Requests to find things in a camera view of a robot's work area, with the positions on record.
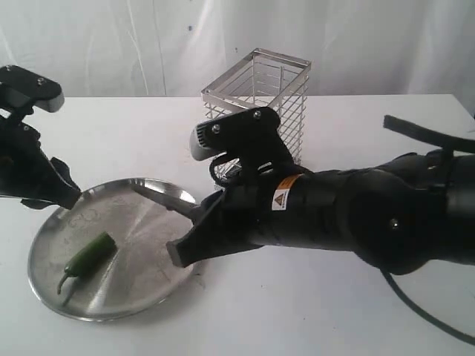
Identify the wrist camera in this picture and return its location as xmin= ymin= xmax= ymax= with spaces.
xmin=1 ymin=65 xmax=65 ymax=113
xmin=189 ymin=106 xmax=294 ymax=188

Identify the black handled knife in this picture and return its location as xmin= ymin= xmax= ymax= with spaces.
xmin=132 ymin=185 xmax=200 ymax=221

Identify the green cucumber with stem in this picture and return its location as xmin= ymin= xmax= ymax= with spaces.
xmin=56 ymin=232 xmax=117 ymax=294

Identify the wire metal utensil rack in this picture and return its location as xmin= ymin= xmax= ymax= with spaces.
xmin=190 ymin=48 xmax=311 ymax=188

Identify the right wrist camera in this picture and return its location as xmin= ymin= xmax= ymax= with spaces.
xmin=189 ymin=106 xmax=294 ymax=188

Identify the round steel plate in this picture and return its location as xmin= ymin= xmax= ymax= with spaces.
xmin=27 ymin=178 xmax=196 ymax=321

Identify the white backdrop curtain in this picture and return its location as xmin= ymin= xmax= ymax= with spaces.
xmin=1 ymin=1 xmax=474 ymax=107

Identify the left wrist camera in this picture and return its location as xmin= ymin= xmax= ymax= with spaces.
xmin=1 ymin=65 xmax=65 ymax=113

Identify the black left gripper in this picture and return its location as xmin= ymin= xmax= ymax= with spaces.
xmin=1 ymin=122 xmax=80 ymax=210

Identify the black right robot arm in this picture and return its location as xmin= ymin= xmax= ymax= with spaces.
xmin=166 ymin=151 xmax=474 ymax=275

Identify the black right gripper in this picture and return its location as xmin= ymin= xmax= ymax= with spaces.
xmin=166 ymin=172 xmax=334 ymax=268

